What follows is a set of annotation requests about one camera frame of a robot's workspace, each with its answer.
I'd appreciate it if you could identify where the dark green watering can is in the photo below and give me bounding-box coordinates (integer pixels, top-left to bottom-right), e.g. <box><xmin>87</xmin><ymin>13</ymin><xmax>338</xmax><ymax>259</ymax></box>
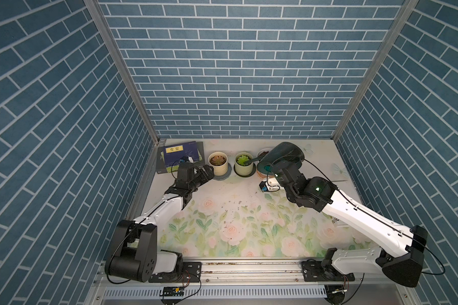
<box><xmin>243</xmin><ymin>142</ymin><xmax>305</xmax><ymax>175</ymax></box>

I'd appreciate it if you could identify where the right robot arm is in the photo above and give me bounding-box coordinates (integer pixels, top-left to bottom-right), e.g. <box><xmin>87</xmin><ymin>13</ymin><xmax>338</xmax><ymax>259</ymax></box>
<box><xmin>270</xmin><ymin>160</ymin><xmax>428</xmax><ymax>288</ymax></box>

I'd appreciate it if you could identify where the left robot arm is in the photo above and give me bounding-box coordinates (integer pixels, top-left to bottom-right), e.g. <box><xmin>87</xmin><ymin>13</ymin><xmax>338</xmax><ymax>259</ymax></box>
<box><xmin>104</xmin><ymin>162</ymin><xmax>215</xmax><ymax>283</ymax></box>

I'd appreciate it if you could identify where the pink green succulent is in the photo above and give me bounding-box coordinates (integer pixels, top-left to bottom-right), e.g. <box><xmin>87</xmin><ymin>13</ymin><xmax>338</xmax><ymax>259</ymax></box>
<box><xmin>209</xmin><ymin>155</ymin><xmax>226</xmax><ymax>166</ymax></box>

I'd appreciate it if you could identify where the bright green succulent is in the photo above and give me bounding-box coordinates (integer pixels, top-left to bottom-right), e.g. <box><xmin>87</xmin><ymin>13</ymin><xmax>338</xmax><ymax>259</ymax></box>
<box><xmin>236</xmin><ymin>154</ymin><xmax>251</xmax><ymax>166</ymax></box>

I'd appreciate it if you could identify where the blue grey pot saucer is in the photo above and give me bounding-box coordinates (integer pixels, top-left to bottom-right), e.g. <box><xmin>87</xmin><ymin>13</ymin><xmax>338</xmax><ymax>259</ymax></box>
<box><xmin>214</xmin><ymin>163</ymin><xmax>232</xmax><ymax>181</ymax></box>

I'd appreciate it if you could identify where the cream ribbed plant pot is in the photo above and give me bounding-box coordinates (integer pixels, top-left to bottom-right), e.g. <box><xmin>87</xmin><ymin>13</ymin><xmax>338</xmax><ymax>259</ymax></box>
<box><xmin>208</xmin><ymin>152</ymin><xmax>228</xmax><ymax>176</ymax></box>

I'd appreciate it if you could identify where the dark blue Chinese book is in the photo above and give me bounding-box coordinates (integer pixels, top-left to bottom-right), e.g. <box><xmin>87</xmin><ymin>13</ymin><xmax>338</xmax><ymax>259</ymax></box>
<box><xmin>163</xmin><ymin>141</ymin><xmax>200</xmax><ymax>166</ymax></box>

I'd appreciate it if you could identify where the white plant pot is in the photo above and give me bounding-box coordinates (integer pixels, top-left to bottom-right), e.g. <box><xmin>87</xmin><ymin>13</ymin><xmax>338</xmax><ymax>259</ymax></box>
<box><xmin>256</xmin><ymin>148</ymin><xmax>274</xmax><ymax>180</ymax></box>

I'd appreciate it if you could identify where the dark green round saucer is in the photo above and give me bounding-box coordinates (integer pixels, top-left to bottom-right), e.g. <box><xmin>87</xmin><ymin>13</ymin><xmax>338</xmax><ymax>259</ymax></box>
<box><xmin>234</xmin><ymin>163</ymin><xmax>256</xmax><ymax>178</ymax></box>

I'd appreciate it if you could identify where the light green plant pot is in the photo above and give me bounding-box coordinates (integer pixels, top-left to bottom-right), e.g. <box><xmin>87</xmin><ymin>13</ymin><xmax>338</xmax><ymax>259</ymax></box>
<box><xmin>234</xmin><ymin>152</ymin><xmax>253</xmax><ymax>177</ymax></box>

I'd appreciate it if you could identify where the small green circuit board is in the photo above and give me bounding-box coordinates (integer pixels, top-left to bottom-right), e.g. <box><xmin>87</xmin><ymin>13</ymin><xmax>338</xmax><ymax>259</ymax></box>
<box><xmin>160</xmin><ymin>287</ymin><xmax>184</xmax><ymax>298</ymax></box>

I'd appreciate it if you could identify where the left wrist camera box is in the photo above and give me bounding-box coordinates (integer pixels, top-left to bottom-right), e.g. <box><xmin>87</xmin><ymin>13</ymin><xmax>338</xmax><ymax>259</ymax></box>
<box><xmin>179</xmin><ymin>156</ymin><xmax>194</xmax><ymax>163</ymax></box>

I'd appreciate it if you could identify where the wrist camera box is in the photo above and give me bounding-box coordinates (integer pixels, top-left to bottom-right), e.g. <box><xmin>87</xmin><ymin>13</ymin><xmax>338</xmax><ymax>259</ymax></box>
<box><xmin>259</xmin><ymin>180</ymin><xmax>281</xmax><ymax>193</ymax></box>
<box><xmin>179</xmin><ymin>156</ymin><xmax>194</xmax><ymax>163</ymax></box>

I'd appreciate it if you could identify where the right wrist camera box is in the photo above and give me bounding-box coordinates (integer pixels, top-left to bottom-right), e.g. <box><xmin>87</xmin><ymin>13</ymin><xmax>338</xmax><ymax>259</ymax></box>
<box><xmin>259</xmin><ymin>180</ymin><xmax>281</xmax><ymax>193</ymax></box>

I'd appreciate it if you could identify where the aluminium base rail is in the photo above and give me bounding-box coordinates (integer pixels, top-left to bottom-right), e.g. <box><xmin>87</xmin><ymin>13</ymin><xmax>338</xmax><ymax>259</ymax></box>
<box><xmin>84</xmin><ymin>257</ymin><xmax>421</xmax><ymax>305</ymax></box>

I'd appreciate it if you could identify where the aluminium left corner post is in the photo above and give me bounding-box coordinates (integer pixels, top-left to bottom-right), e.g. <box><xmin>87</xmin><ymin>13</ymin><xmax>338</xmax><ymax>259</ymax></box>
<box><xmin>84</xmin><ymin>0</ymin><xmax>160</xmax><ymax>146</ymax></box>

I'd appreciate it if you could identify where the aluminium corner post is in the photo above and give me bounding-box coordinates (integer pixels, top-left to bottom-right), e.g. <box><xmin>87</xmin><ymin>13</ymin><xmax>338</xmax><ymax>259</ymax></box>
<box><xmin>84</xmin><ymin>0</ymin><xmax>160</xmax><ymax>146</ymax></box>
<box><xmin>332</xmin><ymin>0</ymin><xmax>419</xmax><ymax>143</ymax></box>

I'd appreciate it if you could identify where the aluminium right corner post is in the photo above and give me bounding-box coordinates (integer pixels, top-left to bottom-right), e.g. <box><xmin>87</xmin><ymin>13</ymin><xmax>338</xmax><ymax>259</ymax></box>
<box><xmin>332</xmin><ymin>0</ymin><xmax>419</xmax><ymax>143</ymax></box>

